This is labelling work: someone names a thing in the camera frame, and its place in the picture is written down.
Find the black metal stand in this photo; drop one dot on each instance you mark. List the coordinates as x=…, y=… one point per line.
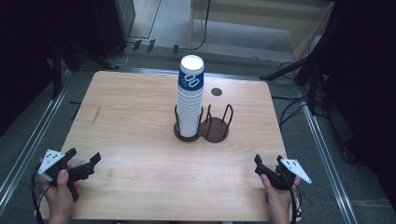
x=306, y=62

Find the black cabinet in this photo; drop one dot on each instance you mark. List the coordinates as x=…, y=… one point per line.
x=115, y=25

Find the stack of blue-white paper cups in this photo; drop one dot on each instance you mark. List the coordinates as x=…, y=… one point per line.
x=190, y=109

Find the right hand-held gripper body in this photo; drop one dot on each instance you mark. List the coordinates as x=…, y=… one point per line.
x=285, y=177

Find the black table grommet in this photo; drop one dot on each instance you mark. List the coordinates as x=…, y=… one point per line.
x=216, y=92

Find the person's right hand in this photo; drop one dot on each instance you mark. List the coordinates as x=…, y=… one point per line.
x=280, y=205

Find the person's left hand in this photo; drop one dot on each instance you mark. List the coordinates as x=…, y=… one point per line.
x=60, y=202

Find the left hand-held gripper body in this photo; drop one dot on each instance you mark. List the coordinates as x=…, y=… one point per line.
x=51, y=160

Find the black curtain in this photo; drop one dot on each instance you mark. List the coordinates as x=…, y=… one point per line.
x=28, y=46

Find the dark brown double cup rack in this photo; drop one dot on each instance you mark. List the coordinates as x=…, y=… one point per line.
x=215, y=130

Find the silver metal floor rail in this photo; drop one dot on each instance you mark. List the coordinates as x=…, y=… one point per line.
x=37, y=130
x=327, y=161

